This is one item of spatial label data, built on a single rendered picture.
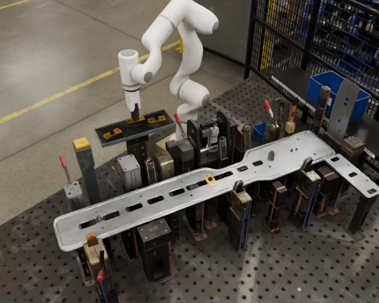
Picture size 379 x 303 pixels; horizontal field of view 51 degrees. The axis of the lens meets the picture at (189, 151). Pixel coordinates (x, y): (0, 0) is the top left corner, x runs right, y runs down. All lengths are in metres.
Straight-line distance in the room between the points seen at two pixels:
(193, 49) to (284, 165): 0.72
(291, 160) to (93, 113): 2.52
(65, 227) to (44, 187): 1.69
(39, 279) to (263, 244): 1.05
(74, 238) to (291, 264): 0.98
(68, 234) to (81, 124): 2.36
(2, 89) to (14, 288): 3.12
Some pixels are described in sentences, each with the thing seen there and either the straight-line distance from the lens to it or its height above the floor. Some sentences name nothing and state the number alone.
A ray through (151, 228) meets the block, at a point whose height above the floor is 1.03.
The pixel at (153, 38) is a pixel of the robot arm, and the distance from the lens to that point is 1.73.
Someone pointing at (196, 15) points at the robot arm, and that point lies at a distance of 1.88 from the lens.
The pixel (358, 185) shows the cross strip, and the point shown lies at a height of 1.00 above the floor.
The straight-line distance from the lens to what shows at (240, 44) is 4.46.
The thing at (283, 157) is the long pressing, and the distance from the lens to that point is 2.00.
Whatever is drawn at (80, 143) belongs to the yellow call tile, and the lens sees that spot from 1.84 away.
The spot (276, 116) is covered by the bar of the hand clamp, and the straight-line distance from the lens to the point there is 2.05.
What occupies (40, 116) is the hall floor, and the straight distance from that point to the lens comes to 4.19.
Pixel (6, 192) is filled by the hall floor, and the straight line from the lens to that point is 3.47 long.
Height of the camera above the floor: 2.30
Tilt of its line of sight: 41 degrees down
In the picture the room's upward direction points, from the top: straight up
